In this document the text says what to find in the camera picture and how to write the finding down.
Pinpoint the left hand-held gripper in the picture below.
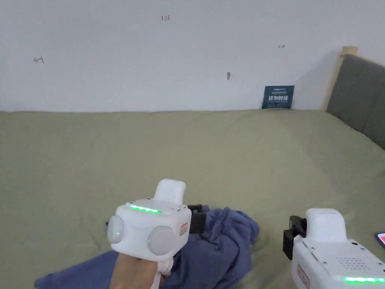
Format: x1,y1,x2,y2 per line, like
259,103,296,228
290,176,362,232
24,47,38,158
108,179,207,289

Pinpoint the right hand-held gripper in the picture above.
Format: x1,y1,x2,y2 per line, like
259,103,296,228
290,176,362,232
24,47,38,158
282,208,385,289

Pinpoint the dark blue shirt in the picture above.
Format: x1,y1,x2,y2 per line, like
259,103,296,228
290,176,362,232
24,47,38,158
34,205,261,289

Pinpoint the person's left hand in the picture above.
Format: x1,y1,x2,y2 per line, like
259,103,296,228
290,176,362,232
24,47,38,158
112,251,165,289

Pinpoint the bed with pale green sheet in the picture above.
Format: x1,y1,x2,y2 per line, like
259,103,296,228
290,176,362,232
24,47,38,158
0,109,385,289

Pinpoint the grey padded headboard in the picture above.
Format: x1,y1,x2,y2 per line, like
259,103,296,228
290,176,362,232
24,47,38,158
320,46,385,151

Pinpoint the dark blue sign card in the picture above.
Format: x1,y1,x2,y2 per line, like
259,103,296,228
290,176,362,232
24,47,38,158
261,85,295,110

